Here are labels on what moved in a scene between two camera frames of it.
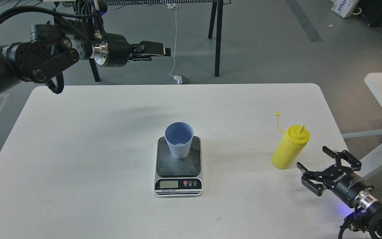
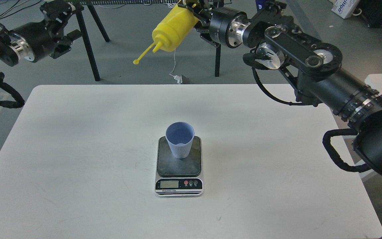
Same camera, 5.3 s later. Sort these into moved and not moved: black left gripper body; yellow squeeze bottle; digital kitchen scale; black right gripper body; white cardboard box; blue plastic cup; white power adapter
Moved: yellow squeeze bottle; black left gripper body; black right gripper body
Not moved: white cardboard box; white power adapter; blue plastic cup; digital kitchen scale
